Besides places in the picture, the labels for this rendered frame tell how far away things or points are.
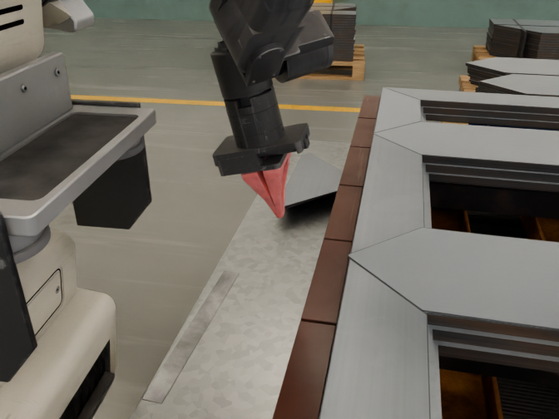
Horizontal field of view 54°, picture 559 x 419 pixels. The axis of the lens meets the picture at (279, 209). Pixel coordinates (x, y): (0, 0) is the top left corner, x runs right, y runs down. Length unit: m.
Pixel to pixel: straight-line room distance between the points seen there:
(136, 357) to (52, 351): 1.19
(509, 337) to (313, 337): 0.20
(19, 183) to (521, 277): 0.53
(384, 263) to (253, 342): 0.25
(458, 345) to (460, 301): 0.05
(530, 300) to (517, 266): 0.07
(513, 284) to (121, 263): 1.83
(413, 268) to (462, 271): 0.06
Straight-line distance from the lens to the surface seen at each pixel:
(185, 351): 0.81
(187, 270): 2.20
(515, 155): 1.05
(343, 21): 4.82
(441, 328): 0.61
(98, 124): 0.59
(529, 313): 0.64
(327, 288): 0.68
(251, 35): 0.50
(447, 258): 0.70
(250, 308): 0.88
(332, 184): 1.18
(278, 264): 0.98
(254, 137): 0.60
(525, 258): 0.73
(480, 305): 0.63
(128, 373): 1.80
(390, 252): 0.69
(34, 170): 0.50
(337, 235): 0.78
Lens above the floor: 1.22
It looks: 28 degrees down
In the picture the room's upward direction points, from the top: straight up
